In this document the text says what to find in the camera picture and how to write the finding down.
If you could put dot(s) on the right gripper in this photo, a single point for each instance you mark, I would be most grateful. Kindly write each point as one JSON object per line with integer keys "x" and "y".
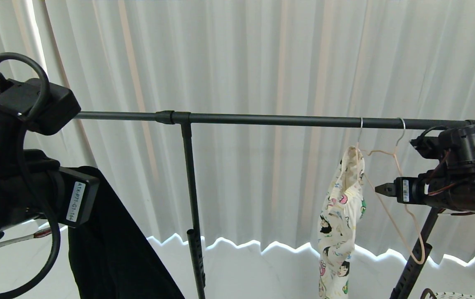
{"x": 437, "y": 191}

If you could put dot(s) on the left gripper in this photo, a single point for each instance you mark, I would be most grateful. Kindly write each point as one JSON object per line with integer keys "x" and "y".
{"x": 25, "y": 199}

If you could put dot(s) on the pink clothes hanger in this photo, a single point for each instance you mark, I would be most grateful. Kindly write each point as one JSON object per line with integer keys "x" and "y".
{"x": 402, "y": 126}
{"x": 361, "y": 128}

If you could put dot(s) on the black garment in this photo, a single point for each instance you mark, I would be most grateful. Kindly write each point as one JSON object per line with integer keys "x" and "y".
{"x": 108, "y": 249}

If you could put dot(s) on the cream printed garment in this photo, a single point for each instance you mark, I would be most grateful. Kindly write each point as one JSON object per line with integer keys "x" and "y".
{"x": 341, "y": 216}

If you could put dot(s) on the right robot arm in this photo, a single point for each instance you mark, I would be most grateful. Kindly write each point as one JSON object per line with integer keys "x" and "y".
{"x": 470, "y": 145}

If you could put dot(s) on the white laundry basket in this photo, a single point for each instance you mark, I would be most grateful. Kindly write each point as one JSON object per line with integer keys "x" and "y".
{"x": 453, "y": 295}

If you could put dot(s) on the black clothes rack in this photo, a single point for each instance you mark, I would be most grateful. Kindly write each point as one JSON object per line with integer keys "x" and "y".
{"x": 262, "y": 120}

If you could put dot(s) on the white curtain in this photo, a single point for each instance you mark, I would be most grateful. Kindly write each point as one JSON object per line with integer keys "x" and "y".
{"x": 241, "y": 54}

